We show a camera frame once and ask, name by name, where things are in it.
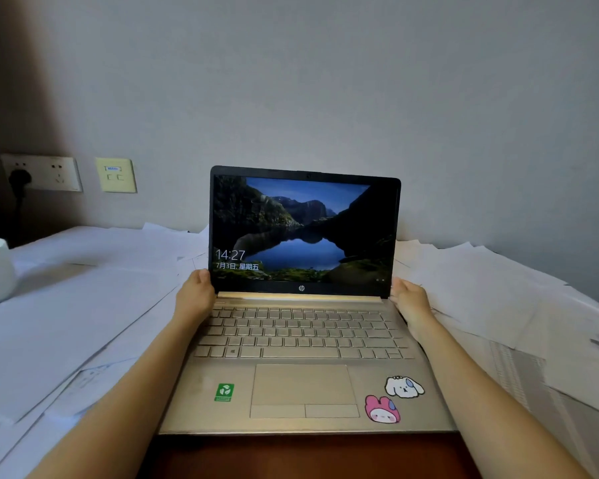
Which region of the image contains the person's right hand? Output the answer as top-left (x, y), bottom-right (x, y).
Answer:
top-left (389, 276), bottom-right (438, 341)

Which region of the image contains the person's left forearm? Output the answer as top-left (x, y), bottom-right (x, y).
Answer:
top-left (27, 308), bottom-right (211, 479)

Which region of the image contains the cream network wall plate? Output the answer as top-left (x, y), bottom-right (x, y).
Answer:
top-left (95, 157), bottom-right (137, 194)

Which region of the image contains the pile of white paper sheets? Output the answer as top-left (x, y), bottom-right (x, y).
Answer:
top-left (0, 223), bottom-right (211, 479)

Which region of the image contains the black power cable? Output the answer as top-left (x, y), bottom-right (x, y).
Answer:
top-left (13, 194), bottom-right (26, 247)

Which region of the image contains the gold laptop with stickers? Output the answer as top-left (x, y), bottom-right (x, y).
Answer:
top-left (158, 165), bottom-right (458, 436)

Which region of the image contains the pile of printed paper sheets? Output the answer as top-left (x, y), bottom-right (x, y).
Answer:
top-left (391, 239), bottom-right (599, 479)

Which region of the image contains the person's left hand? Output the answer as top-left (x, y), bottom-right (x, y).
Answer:
top-left (174, 268), bottom-right (217, 328)

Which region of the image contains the person's right forearm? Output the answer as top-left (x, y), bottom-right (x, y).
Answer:
top-left (410, 314), bottom-right (594, 479)

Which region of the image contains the white wall power socket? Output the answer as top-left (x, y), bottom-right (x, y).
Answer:
top-left (0, 153), bottom-right (84, 193)

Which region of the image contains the black power plug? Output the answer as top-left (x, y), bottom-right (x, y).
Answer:
top-left (8, 167), bottom-right (33, 198)

